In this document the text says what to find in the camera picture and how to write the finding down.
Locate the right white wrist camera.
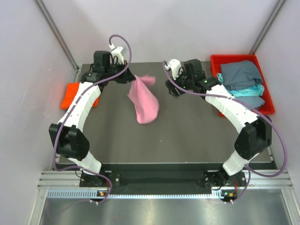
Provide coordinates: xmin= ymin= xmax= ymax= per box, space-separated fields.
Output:
xmin=164 ymin=59 xmax=181 ymax=80

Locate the left corner aluminium post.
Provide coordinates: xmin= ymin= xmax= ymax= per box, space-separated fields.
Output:
xmin=34 ymin=0 xmax=79 ymax=71

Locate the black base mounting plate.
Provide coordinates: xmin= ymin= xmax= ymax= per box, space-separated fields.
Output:
xmin=79 ymin=163 xmax=247 ymax=195

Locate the aluminium frame rail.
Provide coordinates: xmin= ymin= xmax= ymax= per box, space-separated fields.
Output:
xmin=38 ymin=171 xmax=293 ymax=189

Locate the corner aluminium post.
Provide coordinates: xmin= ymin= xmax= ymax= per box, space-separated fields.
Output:
xmin=34 ymin=0 xmax=79 ymax=71
xmin=248 ymin=0 xmax=287 ymax=55

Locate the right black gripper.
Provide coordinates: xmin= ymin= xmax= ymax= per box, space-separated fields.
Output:
xmin=165 ymin=66 xmax=195 ymax=99

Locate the grey-blue t-shirt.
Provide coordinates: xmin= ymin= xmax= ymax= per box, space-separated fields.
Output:
xmin=217 ymin=60 xmax=265 ymax=110

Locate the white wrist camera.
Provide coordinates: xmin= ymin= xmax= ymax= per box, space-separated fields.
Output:
xmin=109 ymin=44 xmax=127 ymax=65
xmin=164 ymin=59 xmax=181 ymax=80

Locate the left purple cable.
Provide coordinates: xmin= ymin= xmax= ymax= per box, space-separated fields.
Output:
xmin=52 ymin=34 xmax=132 ymax=204

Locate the teal t-shirt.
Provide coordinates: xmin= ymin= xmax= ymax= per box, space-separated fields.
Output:
xmin=217 ymin=72 xmax=264 ymax=97

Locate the folded orange t-shirt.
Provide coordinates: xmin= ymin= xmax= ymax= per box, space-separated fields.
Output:
xmin=60 ymin=82 xmax=101 ymax=110

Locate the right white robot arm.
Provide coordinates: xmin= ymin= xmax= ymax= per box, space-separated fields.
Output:
xmin=163 ymin=59 xmax=272 ymax=190

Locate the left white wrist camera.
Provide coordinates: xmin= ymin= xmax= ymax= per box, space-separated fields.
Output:
xmin=109 ymin=44 xmax=127 ymax=65

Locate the grey slotted cable duct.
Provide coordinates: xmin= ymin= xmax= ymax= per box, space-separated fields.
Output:
xmin=47 ymin=189 xmax=224 ymax=199

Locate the red plastic bin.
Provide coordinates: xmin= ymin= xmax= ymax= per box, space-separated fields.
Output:
xmin=210 ymin=54 xmax=275 ymax=115

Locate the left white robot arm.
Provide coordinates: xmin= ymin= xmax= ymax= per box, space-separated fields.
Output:
xmin=49 ymin=47 xmax=135 ymax=187

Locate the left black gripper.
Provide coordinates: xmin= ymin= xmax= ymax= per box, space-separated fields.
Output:
xmin=105 ymin=60 xmax=136 ymax=84

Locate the right corner aluminium post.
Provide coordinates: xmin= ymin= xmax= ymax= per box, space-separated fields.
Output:
xmin=248 ymin=0 xmax=287 ymax=55

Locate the pink t-shirt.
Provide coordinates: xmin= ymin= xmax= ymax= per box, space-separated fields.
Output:
xmin=128 ymin=75 xmax=159 ymax=124

